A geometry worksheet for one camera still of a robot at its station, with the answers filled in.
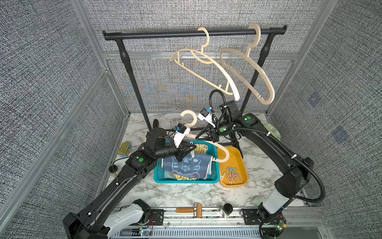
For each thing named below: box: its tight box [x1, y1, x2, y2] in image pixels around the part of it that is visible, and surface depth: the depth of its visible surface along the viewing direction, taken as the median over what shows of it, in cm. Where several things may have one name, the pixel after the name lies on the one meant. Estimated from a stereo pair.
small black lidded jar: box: [219, 203, 234, 219], surface depth 69 cm
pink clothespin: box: [232, 173, 244, 183], surface depth 87 cm
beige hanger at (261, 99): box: [220, 23, 276, 106], surface depth 60 cm
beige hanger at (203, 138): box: [180, 110, 231, 164], surface depth 68 cm
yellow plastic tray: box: [217, 146, 249, 188], surface depth 88 cm
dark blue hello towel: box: [162, 153, 213, 180], surface depth 77 cm
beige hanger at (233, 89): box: [170, 27, 241, 102], surface depth 59 cm
